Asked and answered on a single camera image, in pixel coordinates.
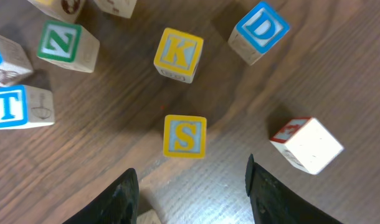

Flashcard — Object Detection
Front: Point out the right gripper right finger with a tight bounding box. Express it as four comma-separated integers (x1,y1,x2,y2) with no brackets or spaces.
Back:
245,155,341,224

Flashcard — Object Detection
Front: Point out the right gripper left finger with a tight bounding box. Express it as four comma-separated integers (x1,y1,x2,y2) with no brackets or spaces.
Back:
64,168,140,224

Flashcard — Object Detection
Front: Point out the yellow block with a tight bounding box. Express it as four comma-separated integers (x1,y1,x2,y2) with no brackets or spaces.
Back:
28,0,86,23
163,114,207,159

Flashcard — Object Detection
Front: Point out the blue 2 block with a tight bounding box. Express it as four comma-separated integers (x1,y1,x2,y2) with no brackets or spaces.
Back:
136,210,161,224

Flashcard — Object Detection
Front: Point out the white F block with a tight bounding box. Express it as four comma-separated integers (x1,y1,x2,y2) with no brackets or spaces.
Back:
270,116,344,175

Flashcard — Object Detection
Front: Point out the blue T block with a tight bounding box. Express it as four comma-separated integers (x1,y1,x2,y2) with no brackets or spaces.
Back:
0,85,55,129

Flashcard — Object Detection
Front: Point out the yellow block mid right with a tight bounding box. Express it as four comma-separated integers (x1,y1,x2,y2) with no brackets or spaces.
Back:
153,27,204,83

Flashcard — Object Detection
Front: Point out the green Z block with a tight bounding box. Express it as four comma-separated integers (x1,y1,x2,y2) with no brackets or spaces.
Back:
37,20,100,73

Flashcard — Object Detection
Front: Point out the blue D block lower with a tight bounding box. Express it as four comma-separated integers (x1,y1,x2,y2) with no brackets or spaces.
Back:
228,1,290,65

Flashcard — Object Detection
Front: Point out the blue L block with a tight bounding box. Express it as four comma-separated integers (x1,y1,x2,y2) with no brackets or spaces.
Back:
0,35,34,87

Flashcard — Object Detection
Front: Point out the blue S block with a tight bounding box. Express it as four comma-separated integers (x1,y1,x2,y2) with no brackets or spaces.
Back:
93,0,137,19

